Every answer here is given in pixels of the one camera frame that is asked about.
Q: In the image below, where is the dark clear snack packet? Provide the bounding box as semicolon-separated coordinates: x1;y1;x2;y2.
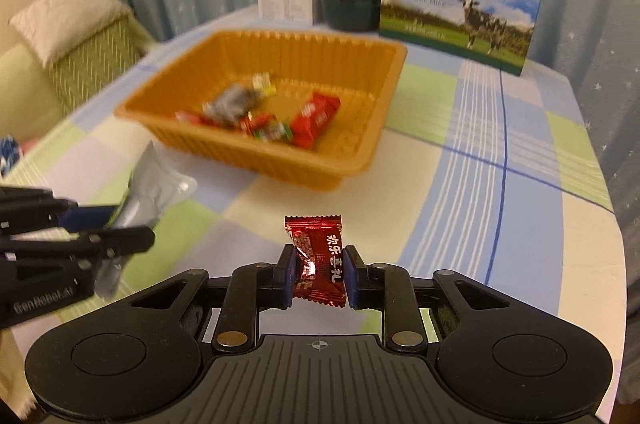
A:
201;85;264;126

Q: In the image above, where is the milk carton gift box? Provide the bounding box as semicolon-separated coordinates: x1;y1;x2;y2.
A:
378;0;546;77

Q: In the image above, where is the white textured pillow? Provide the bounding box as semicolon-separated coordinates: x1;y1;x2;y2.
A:
7;0;134;68

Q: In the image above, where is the green candy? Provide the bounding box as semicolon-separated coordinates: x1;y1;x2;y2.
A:
252;121;294;141

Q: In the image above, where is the red snack packet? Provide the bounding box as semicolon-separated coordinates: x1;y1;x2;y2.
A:
289;92;342;151

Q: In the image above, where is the checkered tablecloth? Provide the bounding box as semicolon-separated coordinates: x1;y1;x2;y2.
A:
0;4;625;424

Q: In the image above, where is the dark red candy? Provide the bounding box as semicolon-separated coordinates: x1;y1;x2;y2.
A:
284;214;349;308

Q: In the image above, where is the small red white candy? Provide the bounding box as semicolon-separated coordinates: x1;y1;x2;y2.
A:
239;113;274;136

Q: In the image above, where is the orange plastic tray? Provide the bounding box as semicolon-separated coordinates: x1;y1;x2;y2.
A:
114;29;409;192

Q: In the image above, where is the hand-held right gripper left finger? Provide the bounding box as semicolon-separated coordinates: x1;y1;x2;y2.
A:
127;244;294;353

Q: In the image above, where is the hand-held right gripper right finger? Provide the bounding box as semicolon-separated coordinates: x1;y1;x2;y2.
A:
344;244;511;351

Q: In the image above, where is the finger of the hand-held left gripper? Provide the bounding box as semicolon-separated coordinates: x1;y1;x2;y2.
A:
0;227;156;266
0;187;122;236

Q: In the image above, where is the green zigzag cushion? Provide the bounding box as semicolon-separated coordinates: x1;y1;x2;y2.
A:
47;12;157;118

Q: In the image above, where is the yellow candy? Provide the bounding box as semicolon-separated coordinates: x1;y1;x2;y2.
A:
251;73;279;98

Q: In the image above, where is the white plastic snack packet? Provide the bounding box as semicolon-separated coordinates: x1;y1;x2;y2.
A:
94;141;197;301

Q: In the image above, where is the pale green sofa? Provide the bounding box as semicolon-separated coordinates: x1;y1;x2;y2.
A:
0;42;68;147

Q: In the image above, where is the blue white patterned cloth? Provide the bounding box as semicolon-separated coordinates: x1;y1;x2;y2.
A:
0;134;24;178

